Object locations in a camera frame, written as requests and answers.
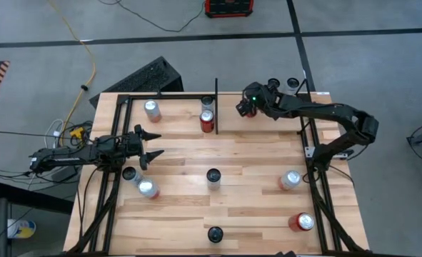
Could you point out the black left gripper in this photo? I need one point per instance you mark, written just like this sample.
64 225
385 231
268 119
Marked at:
132 146

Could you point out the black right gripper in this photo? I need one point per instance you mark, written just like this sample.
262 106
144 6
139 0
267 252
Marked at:
258 94

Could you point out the red Coca-Cola can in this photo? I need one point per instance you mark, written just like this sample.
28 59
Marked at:
305 222
252 114
207 123

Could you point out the white magenta Spindrift can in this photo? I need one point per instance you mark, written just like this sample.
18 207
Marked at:
147 187

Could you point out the white salmon Spindrift can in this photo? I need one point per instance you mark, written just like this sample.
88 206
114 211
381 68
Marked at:
151 106
292 177

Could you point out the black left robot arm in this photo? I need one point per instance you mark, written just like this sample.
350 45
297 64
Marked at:
64 157

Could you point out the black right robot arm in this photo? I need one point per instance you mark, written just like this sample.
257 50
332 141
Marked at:
321 109

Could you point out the yellow power plug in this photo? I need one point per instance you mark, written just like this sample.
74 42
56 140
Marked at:
77 132

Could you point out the red black equipment case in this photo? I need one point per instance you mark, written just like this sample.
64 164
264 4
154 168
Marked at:
228 9

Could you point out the blue yellow white container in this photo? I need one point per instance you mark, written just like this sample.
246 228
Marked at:
23 229

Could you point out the thin black shelf side frame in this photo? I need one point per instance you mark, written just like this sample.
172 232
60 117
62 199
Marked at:
305 85
216 107

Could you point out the black aluminium rail frame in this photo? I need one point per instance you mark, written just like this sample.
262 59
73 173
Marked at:
175 96
308 139

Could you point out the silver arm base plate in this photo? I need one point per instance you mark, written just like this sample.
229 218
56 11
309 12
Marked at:
309 152

